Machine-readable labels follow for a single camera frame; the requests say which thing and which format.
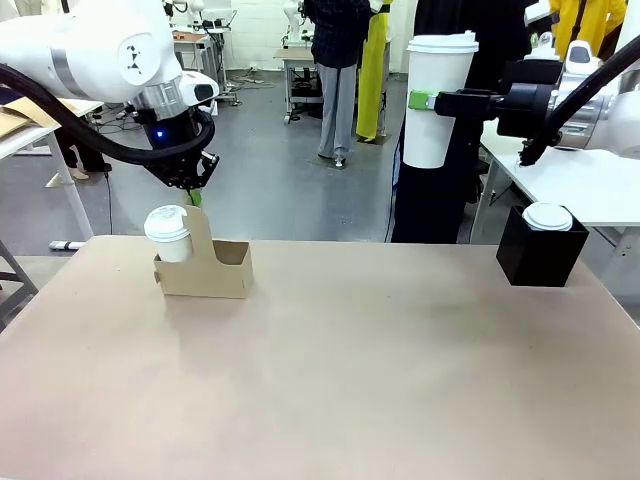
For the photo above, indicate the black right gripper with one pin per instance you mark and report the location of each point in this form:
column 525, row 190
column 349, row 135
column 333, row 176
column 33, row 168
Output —
column 525, row 110

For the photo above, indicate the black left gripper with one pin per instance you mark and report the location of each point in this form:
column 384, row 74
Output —
column 167, row 127

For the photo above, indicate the tall white lidded paper cup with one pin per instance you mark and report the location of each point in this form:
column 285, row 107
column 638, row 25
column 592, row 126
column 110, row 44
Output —
column 435, row 65

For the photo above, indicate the brown cardboard cup carrier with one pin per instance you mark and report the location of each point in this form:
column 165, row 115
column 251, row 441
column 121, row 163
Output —
column 220, row 275

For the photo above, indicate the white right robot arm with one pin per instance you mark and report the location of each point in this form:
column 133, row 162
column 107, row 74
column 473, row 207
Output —
column 617, row 117

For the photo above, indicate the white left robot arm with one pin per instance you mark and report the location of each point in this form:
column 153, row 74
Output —
column 90, row 50

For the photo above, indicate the small white lidded paper cup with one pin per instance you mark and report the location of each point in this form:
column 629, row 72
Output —
column 167, row 235

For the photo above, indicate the person in black clothes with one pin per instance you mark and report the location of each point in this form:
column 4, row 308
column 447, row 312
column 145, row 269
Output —
column 430, row 200

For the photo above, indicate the bystander's dark legs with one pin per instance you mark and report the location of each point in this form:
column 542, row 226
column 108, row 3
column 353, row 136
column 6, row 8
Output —
column 85, row 157

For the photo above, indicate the metal equipment cart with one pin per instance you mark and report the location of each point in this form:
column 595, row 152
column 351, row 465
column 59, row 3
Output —
column 212, row 60

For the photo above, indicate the person in dark plaid shirt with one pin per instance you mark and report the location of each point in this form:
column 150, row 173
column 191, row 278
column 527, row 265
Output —
column 337, row 60

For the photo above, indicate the white power strip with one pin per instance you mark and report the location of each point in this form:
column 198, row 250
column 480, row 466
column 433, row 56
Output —
column 66, row 245

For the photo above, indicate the grey background workbench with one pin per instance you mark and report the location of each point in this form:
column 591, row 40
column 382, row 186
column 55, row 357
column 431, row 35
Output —
column 300, row 75

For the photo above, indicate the person in yellow jacket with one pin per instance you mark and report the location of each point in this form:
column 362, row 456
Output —
column 590, row 22

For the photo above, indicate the white table with cardboard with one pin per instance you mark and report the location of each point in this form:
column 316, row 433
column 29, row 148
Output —
column 35, row 137

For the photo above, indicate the black open box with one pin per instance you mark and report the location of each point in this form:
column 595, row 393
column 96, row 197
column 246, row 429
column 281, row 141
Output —
column 542, row 260

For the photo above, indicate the brown cardboard sheets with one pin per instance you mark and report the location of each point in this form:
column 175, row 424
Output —
column 25, row 117

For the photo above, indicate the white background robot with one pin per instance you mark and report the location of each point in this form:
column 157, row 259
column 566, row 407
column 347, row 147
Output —
column 295, row 22

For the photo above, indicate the grey metal frame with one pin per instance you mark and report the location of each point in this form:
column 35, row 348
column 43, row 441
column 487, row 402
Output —
column 15, row 290

